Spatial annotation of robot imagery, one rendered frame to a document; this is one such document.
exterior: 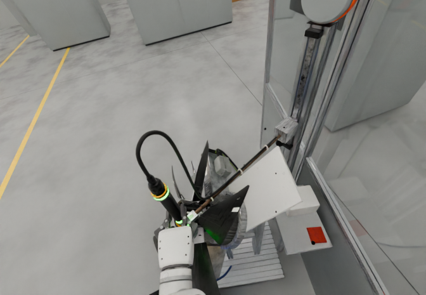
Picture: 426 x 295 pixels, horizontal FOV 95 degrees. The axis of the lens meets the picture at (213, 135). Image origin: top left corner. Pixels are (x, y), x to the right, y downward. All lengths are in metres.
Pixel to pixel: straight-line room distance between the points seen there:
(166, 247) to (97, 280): 1.88
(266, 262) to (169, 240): 1.47
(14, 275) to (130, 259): 1.19
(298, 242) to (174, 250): 0.81
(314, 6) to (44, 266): 2.96
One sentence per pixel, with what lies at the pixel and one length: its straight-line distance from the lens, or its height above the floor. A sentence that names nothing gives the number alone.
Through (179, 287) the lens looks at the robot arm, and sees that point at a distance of 0.61.
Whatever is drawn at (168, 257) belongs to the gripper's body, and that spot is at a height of 1.48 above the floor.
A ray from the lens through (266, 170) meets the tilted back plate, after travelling 0.93.
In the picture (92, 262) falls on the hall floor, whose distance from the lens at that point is 2.57.
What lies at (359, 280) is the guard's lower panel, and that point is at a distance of 1.31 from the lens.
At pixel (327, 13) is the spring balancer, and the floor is 1.84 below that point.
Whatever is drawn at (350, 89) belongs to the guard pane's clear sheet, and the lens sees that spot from 0.94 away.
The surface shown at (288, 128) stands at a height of 1.39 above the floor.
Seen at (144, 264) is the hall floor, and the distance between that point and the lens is 2.31.
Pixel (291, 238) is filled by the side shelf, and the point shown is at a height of 0.86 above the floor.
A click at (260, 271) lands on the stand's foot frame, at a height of 0.08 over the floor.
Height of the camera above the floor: 2.08
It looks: 47 degrees down
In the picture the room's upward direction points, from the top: 11 degrees counter-clockwise
